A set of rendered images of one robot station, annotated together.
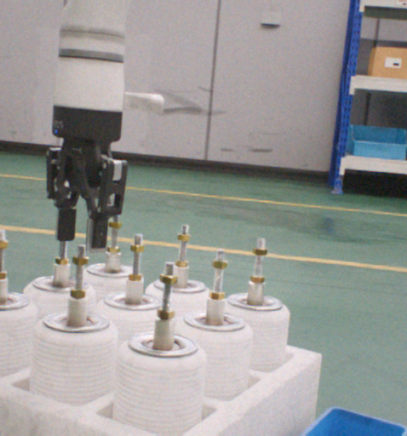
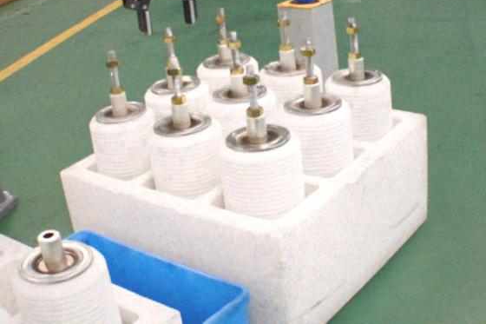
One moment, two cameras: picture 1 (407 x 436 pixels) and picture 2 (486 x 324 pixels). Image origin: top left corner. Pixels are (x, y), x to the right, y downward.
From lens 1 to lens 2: 1.43 m
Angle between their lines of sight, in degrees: 97
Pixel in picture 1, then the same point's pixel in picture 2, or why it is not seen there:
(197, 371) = (95, 135)
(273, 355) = (226, 195)
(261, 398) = (145, 199)
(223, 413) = (116, 182)
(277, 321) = (222, 159)
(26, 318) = (206, 76)
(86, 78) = not seen: outside the picture
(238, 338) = (150, 140)
